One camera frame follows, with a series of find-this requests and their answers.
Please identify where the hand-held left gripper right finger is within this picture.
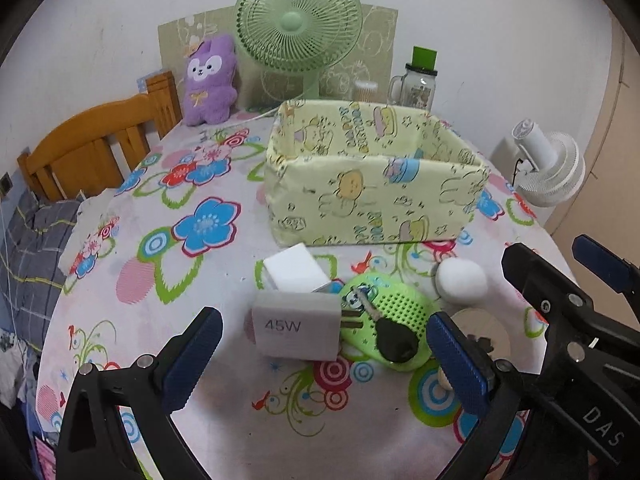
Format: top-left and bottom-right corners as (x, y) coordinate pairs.
(426, 311), (531, 480)

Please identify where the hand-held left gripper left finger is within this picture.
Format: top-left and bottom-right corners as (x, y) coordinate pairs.
(57, 306), (224, 480)

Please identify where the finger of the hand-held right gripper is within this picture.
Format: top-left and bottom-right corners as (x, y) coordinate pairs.
(501, 242), (601, 361)
(572, 234), (640, 321)

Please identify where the round beige hedgehog mirror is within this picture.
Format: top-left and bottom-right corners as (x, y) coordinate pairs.
(437, 308), (512, 393)

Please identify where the black car key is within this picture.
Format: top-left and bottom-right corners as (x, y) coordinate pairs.
(356, 294), (418, 363)

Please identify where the white egg-shaped object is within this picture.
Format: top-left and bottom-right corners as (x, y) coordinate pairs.
(436, 260), (488, 305)

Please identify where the green silicone panda pouch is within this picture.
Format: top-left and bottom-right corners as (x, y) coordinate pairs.
(336, 272), (441, 372)

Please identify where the white wall charger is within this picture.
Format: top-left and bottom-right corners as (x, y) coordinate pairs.
(251, 292), (366, 361)

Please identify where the small white cube box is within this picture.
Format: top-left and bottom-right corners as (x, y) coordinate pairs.
(262, 242), (332, 293)

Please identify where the yellow cartoon printed storage box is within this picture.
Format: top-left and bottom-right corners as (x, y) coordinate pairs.
(263, 98), (492, 247)

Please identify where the floral printed tablecloth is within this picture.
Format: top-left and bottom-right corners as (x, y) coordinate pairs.
(37, 105), (581, 480)

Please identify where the white standing fan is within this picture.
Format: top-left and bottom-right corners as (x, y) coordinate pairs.
(492, 119), (587, 207)

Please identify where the beige wooden door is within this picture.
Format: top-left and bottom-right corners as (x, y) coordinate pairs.
(545, 10), (640, 281)

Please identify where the grey plaid blanket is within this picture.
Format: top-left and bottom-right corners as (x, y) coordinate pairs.
(0, 192), (86, 341)

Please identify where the glass jar with green lid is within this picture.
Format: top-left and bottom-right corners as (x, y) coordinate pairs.
(389, 46), (438, 111)

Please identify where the wooden bed headboard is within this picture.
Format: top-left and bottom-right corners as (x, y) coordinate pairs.
(17, 71), (182, 203)

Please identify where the clear cotton swab container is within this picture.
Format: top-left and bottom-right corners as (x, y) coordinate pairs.
(351, 80), (380, 103)

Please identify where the purple plush toy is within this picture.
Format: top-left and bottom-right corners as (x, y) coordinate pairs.
(182, 35), (240, 127)

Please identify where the green desk fan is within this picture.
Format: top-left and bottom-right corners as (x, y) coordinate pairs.
(235, 0), (364, 101)

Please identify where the black fan cable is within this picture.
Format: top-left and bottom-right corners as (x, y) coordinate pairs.
(509, 159), (532, 186)

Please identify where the white cable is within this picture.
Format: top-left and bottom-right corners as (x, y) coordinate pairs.
(227, 105), (281, 123)

